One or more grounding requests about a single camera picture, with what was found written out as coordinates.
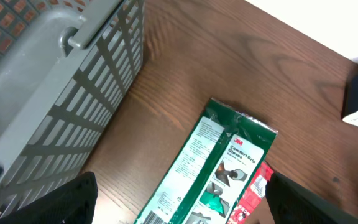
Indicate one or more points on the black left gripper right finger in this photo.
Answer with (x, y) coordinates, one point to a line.
(290, 203)

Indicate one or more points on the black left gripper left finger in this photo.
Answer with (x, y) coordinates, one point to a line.
(72, 203)

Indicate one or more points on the red snack bag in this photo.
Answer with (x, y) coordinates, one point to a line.
(252, 196)

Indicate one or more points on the green 3M wipes pack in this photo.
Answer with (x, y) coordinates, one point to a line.
(213, 169)

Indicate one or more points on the grey plastic shopping basket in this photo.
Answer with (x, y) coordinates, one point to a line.
(65, 66)

